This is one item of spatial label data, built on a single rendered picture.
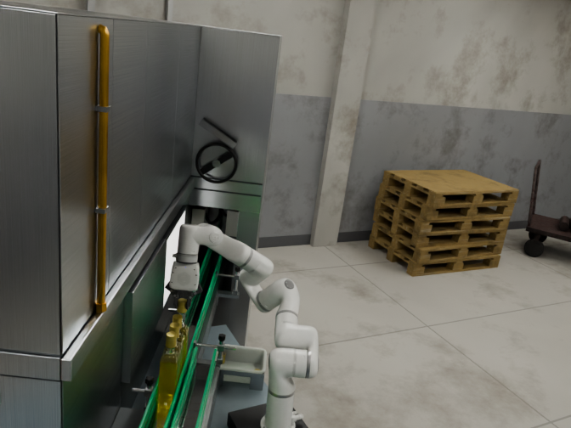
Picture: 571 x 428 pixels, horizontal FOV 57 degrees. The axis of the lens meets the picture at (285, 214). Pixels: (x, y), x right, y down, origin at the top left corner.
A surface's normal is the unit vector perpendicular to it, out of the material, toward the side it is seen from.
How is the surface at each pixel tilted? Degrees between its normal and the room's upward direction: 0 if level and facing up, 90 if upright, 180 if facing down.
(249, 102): 90
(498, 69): 90
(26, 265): 90
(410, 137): 90
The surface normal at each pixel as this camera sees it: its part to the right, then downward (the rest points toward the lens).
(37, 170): -0.01, 0.32
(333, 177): 0.44, 0.34
